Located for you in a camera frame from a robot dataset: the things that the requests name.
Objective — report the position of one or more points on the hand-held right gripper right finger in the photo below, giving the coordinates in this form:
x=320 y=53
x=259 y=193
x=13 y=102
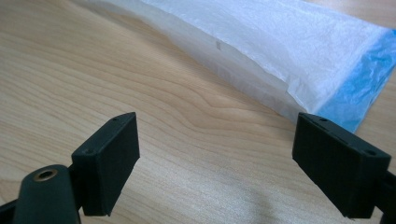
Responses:
x=339 y=168

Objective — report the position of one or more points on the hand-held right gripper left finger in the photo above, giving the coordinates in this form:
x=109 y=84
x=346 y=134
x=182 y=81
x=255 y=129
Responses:
x=106 y=165

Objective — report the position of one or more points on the white and blue absorbent pad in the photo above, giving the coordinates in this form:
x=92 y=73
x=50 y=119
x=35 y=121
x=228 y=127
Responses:
x=280 y=40

